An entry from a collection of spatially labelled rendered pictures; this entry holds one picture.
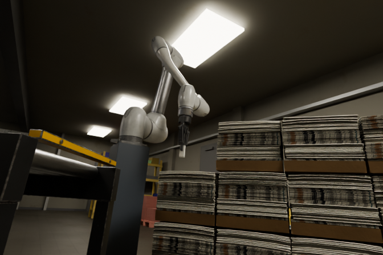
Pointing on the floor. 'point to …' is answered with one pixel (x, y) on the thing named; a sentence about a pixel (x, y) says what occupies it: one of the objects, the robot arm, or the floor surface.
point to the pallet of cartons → (149, 211)
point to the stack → (267, 212)
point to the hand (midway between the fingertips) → (182, 151)
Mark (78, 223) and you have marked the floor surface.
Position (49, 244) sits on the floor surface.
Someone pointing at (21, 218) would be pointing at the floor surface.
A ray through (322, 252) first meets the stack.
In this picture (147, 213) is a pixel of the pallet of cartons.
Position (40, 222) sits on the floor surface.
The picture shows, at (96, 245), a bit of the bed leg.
